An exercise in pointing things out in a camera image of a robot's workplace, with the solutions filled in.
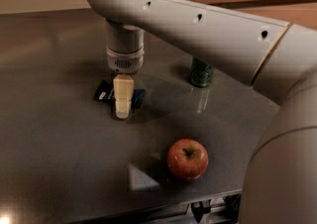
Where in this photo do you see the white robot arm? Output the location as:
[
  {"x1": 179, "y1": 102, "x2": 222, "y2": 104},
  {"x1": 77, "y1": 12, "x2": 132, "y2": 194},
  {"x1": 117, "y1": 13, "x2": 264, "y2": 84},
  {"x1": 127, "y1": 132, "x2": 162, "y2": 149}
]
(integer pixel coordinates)
[{"x1": 87, "y1": 0, "x2": 317, "y2": 224}]

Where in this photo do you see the red apple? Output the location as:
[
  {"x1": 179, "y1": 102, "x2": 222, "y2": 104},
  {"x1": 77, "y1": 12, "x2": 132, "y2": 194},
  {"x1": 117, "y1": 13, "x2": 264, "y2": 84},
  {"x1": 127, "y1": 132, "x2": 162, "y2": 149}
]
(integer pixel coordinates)
[{"x1": 166, "y1": 139, "x2": 209, "y2": 181}]

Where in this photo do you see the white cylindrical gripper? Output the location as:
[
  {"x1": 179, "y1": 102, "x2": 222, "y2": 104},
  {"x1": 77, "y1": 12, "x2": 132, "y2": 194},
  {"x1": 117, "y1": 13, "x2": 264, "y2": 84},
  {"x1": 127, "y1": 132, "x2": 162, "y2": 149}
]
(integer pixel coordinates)
[{"x1": 106, "y1": 48, "x2": 145, "y2": 119}]

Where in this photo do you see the blue rxbar wrapper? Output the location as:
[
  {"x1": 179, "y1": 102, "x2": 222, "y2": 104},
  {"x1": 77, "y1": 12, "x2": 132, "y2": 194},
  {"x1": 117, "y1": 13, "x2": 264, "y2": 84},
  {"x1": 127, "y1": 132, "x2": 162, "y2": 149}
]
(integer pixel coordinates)
[{"x1": 94, "y1": 80, "x2": 147, "y2": 109}]

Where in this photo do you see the green soda can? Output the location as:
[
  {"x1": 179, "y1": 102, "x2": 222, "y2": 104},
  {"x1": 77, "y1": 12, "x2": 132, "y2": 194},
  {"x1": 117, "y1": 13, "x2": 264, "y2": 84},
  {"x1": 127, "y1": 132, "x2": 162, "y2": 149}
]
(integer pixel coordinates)
[{"x1": 190, "y1": 57, "x2": 213, "y2": 87}]

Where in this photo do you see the dark table frame underside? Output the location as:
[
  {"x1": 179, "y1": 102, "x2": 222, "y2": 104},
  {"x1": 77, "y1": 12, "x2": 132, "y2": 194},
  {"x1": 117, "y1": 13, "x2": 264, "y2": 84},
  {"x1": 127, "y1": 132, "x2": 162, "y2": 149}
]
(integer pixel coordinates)
[{"x1": 140, "y1": 193, "x2": 241, "y2": 224}]

